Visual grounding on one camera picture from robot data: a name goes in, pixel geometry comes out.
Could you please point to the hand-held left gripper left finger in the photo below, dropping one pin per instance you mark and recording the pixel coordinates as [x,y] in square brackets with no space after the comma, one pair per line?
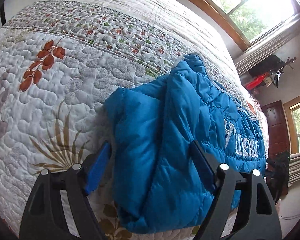
[98,166]

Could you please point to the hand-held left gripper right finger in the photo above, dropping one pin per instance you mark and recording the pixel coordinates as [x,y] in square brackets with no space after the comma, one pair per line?
[202,161]

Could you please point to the blue puffer jacket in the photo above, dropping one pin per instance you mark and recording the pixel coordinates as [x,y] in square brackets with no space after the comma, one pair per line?
[165,130]

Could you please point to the floral quilt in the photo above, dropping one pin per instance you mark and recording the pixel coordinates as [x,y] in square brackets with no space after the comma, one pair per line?
[52,92]

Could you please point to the red bag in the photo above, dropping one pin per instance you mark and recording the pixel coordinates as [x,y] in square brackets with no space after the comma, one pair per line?
[256,82]

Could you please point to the dark hanging jacket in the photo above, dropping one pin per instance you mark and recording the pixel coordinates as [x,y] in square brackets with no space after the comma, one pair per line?
[265,65]

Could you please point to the wooden coat rack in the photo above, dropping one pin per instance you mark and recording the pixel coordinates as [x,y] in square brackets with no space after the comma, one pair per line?
[286,63]

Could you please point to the white quilted bedspread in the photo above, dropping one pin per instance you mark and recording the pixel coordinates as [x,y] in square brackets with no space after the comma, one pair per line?
[130,7]

